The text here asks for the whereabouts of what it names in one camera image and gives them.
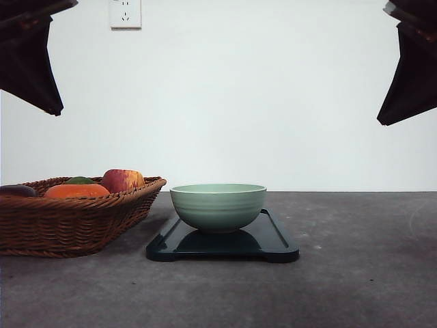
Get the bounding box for dark purple fruit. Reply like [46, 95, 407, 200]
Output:
[0, 184, 37, 197]

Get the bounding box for red yellow apple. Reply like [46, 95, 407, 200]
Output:
[102, 169, 145, 193]

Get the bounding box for green ceramic bowl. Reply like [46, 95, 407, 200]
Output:
[170, 183, 267, 232]

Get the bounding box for white wall socket left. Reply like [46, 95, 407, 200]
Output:
[109, 0, 142, 31]

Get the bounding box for black rectangular tray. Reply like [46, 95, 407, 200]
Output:
[146, 208, 300, 263]

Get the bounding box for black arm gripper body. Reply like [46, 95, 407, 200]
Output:
[382, 0, 437, 43]
[0, 0, 79, 31]

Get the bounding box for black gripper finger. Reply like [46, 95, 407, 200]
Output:
[0, 15, 64, 115]
[376, 23, 437, 126]

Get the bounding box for brown wicker basket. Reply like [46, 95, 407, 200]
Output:
[0, 169, 166, 258]

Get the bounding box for dark green fruit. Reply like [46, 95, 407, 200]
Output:
[64, 176, 96, 185]

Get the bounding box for orange tangerine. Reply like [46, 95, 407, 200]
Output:
[44, 184, 110, 198]

